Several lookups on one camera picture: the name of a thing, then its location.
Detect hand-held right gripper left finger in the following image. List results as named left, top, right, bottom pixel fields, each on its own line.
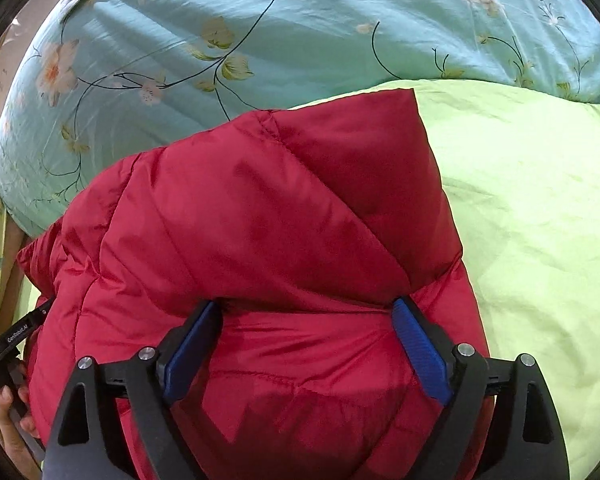
left=42, top=300, right=225, bottom=480

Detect person's left hand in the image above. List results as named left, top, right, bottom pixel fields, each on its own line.
left=0, top=362, right=48, bottom=461

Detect light green blanket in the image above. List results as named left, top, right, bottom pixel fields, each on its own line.
left=285, top=77, right=600, bottom=466

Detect teal floral quilt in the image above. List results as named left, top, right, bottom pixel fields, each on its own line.
left=0, top=0, right=600, bottom=238

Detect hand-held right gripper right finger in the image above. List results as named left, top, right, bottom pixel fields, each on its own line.
left=391, top=296, right=571, bottom=480

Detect red quilted jacket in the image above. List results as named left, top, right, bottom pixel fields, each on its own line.
left=16, top=87, right=496, bottom=480

